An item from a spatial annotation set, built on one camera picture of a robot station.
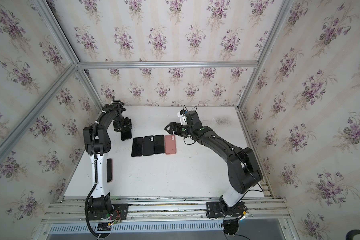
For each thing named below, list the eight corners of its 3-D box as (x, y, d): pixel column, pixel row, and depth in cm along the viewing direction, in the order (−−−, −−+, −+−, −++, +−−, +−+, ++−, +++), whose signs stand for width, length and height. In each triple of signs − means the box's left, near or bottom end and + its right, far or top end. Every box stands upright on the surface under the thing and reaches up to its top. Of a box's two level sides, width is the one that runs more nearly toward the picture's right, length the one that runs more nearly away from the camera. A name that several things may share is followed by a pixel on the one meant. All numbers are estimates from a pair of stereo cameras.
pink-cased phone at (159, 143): (154, 153, 96) (153, 152, 94) (154, 136, 105) (154, 134, 103) (164, 153, 97) (163, 151, 95) (164, 136, 105) (164, 134, 103)
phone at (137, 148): (131, 157, 95) (130, 155, 93) (133, 139, 104) (132, 137, 102) (142, 156, 96) (141, 154, 94) (143, 138, 104) (142, 136, 103)
